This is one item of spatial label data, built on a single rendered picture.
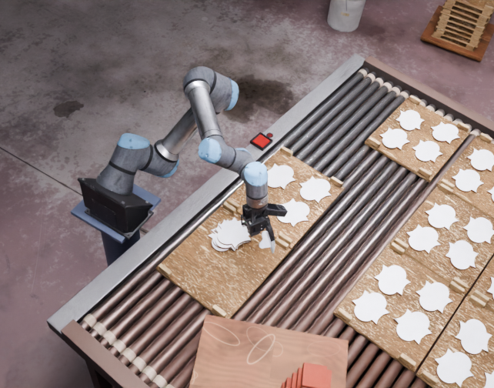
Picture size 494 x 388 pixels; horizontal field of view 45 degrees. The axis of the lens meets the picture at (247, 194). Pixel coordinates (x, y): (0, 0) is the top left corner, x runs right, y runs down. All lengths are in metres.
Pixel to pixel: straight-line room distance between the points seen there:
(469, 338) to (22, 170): 2.76
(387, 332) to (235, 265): 0.62
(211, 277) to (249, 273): 0.15
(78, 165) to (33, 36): 1.35
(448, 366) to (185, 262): 1.03
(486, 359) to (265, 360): 0.83
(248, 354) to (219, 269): 0.41
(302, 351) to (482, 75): 3.40
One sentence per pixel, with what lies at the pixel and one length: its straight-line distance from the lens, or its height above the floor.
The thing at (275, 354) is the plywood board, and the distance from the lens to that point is 2.08.
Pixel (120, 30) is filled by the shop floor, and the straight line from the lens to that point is 4.89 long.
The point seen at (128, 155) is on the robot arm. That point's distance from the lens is 2.42.
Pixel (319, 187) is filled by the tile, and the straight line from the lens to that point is 2.61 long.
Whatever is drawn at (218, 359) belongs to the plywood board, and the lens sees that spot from 2.06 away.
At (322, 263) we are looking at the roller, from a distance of 2.42.
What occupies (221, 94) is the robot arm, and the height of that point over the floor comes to 1.39.
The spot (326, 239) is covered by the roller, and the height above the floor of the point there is 0.92.
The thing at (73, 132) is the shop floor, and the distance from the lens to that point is 4.13.
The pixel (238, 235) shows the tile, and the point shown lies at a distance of 2.37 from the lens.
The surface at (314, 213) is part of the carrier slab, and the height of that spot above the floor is 0.94.
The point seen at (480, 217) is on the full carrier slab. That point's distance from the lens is 2.75.
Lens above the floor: 2.94
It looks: 52 degrees down
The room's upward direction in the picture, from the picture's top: 7 degrees clockwise
